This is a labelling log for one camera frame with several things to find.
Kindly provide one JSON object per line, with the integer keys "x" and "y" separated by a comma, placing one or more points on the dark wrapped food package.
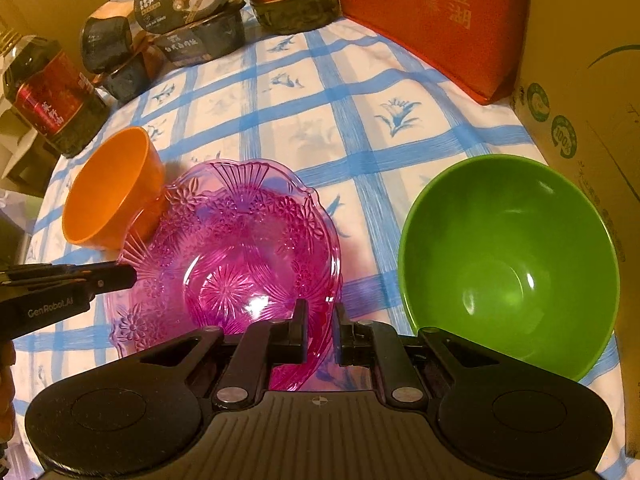
{"x": 105, "y": 40}
{"x": 127, "y": 80}

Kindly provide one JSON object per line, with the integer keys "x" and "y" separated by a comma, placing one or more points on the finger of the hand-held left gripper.
{"x": 115, "y": 276}

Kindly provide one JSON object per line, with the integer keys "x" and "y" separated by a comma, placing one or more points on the green plastic bowl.
{"x": 500, "y": 260}

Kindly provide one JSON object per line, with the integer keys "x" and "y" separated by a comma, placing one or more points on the orange plastic bowl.
{"x": 105, "y": 185}

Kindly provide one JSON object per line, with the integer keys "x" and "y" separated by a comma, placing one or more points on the red gift box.
{"x": 430, "y": 25}

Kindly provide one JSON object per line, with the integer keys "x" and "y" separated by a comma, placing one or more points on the brown cardboard box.
{"x": 585, "y": 85}

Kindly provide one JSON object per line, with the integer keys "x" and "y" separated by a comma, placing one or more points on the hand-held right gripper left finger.
{"x": 299, "y": 330}

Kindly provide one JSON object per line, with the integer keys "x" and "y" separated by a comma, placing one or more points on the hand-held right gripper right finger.
{"x": 342, "y": 335}

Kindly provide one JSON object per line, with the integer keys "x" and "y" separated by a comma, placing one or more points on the blue checked floral tablecloth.
{"x": 320, "y": 125}

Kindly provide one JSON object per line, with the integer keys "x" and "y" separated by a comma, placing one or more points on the pink transparent glass dish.
{"x": 225, "y": 240}

